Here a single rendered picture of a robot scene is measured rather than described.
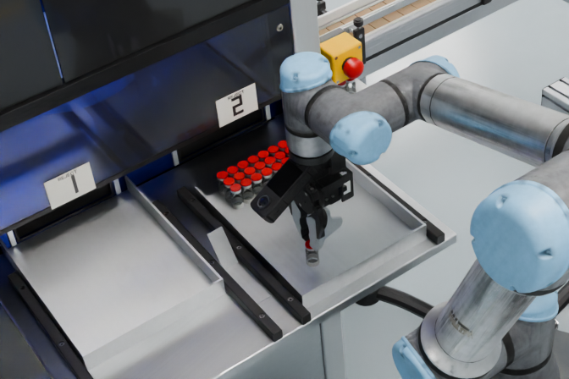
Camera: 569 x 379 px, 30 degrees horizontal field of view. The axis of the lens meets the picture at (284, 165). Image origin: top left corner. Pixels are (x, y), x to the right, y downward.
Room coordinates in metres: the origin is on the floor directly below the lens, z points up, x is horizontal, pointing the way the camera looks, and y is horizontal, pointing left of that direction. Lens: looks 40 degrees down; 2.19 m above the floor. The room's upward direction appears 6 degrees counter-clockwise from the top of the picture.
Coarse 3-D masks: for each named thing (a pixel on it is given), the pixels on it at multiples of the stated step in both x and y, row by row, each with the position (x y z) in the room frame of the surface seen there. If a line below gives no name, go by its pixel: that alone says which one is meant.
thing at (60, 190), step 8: (80, 168) 1.39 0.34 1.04; (88, 168) 1.40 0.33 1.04; (64, 176) 1.38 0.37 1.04; (80, 176) 1.39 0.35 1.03; (88, 176) 1.40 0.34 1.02; (48, 184) 1.36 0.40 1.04; (56, 184) 1.37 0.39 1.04; (64, 184) 1.37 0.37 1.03; (72, 184) 1.38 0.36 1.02; (80, 184) 1.39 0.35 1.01; (88, 184) 1.39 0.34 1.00; (48, 192) 1.36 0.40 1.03; (56, 192) 1.37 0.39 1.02; (64, 192) 1.37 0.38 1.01; (72, 192) 1.38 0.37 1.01; (80, 192) 1.39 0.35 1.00; (56, 200) 1.36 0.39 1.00; (64, 200) 1.37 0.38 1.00
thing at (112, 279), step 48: (0, 240) 1.38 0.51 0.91; (48, 240) 1.40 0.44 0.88; (96, 240) 1.38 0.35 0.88; (144, 240) 1.37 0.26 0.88; (48, 288) 1.28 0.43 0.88; (96, 288) 1.26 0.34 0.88; (144, 288) 1.25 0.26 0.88; (192, 288) 1.24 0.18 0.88; (96, 336) 1.16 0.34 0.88; (144, 336) 1.14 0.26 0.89
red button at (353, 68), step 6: (348, 60) 1.66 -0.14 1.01; (354, 60) 1.66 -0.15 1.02; (360, 60) 1.66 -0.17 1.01; (348, 66) 1.65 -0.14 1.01; (354, 66) 1.65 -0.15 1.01; (360, 66) 1.65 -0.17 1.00; (348, 72) 1.65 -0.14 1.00; (354, 72) 1.65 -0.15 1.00; (360, 72) 1.65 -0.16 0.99; (354, 78) 1.65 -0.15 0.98
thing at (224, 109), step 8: (248, 88) 1.57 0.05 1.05; (232, 96) 1.55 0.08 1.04; (248, 96) 1.56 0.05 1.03; (256, 96) 1.57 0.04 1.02; (216, 104) 1.53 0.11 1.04; (224, 104) 1.54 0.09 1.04; (232, 104) 1.55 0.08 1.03; (248, 104) 1.56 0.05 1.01; (256, 104) 1.57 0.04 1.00; (224, 112) 1.54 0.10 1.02; (232, 112) 1.55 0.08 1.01; (248, 112) 1.56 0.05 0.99; (224, 120) 1.54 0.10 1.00; (232, 120) 1.54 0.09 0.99
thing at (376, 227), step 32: (384, 192) 1.39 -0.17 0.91; (224, 224) 1.37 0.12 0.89; (256, 224) 1.38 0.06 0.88; (288, 224) 1.37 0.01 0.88; (352, 224) 1.35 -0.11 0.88; (384, 224) 1.34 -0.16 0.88; (416, 224) 1.31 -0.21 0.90; (256, 256) 1.29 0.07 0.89; (288, 256) 1.29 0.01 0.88; (320, 256) 1.28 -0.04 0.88; (352, 256) 1.27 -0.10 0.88; (384, 256) 1.25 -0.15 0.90; (288, 288) 1.20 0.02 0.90; (320, 288) 1.18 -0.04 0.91
